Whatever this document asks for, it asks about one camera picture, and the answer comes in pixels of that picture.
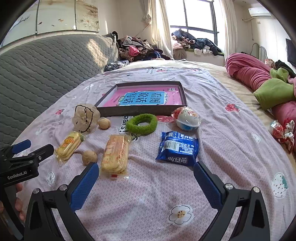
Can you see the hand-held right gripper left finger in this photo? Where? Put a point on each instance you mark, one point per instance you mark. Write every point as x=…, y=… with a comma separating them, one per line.
x=84, y=185

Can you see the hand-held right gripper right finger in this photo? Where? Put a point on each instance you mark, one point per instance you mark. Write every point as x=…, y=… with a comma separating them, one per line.
x=207, y=185

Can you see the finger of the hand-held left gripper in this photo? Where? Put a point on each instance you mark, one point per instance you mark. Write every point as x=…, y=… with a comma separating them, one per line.
x=44, y=151
x=22, y=144

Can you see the small yellow cake packet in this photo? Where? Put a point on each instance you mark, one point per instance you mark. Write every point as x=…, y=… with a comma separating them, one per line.
x=68, y=144

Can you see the walnut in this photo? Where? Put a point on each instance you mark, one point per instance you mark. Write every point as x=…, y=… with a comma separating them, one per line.
x=89, y=157
x=104, y=123

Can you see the long cake packet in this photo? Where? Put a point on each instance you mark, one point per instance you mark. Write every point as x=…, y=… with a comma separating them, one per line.
x=115, y=153

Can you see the blue cookie packet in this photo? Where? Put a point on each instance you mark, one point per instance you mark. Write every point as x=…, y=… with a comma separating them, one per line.
x=178, y=148

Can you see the beige scrunchie with black trim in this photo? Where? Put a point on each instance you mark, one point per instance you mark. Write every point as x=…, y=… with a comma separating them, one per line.
x=81, y=118

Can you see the toy egg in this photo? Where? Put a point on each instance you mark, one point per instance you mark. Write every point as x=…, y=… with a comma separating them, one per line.
x=187, y=119

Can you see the green fuzzy scrunchie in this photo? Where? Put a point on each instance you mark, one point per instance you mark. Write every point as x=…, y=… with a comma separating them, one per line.
x=131, y=126

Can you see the dark cardboard box tray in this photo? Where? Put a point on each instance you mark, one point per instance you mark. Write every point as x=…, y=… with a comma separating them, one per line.
x=138, y=111

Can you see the person's left hand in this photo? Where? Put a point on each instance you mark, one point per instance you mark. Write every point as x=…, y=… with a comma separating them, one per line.
x=20, y=204

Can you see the grey quilted headboard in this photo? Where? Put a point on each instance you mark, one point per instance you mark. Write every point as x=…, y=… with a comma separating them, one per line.
x=46, y=74

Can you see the pink book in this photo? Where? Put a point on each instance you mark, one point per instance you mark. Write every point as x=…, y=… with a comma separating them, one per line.
x=111, y=99

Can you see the red and white wrapper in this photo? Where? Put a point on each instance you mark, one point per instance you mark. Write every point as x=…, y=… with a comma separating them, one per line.
x=281, y=132

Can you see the dark patterned cloth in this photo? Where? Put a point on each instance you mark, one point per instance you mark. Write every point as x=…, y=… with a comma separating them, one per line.
x=113, y=66

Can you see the green fleece cloth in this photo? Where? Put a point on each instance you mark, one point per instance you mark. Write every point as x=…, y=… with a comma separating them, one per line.
x=272, y=92

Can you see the pink and green blankets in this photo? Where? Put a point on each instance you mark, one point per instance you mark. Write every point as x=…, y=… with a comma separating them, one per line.
x=245, y=69

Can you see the brown cloth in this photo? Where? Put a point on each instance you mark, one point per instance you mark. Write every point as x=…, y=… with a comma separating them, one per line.
x=180, y=54

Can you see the pile of mixed clothes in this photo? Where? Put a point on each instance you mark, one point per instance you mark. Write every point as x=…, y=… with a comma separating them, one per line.
x=136, y=51

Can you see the clothes heap on windowsill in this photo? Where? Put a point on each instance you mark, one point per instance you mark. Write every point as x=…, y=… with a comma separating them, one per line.
x=198, y=44

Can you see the dark clothes heap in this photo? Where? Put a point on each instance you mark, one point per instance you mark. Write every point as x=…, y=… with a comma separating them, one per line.
x=283, y=66

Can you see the white fan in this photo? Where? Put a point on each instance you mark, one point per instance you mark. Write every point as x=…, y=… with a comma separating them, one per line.
x=262, y=53

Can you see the black television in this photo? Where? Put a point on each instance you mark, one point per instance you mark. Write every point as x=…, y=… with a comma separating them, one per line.
x=291, y=53

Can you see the cream curtain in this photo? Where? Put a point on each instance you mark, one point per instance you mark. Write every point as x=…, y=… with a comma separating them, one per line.
x=159, y=23
x=229, y=27

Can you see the window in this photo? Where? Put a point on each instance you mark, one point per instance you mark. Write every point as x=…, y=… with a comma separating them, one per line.
x=196, y=16

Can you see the white air conditioner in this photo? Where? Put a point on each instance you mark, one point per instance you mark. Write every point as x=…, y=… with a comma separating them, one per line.
x=259, y=12

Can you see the wall painting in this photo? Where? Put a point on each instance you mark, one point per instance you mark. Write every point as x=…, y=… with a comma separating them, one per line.
x=57, y=16

